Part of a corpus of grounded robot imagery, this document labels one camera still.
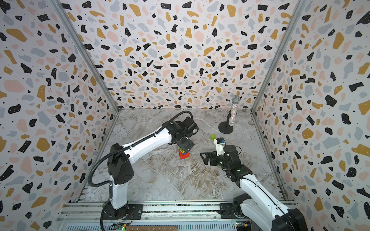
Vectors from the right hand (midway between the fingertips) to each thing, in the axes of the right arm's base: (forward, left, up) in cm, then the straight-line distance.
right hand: (205, 151), depth 81 cm
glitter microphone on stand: (+28, -19, -14) cm, 36 cm away
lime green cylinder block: (+18, -6, -13) cm, 23 cm away
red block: (+2, +13, -11) cm, 17 cm away
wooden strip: (-35, +26, -11) cm, 45 cm away
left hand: (+6, +12, +2) cm, 13 cm away
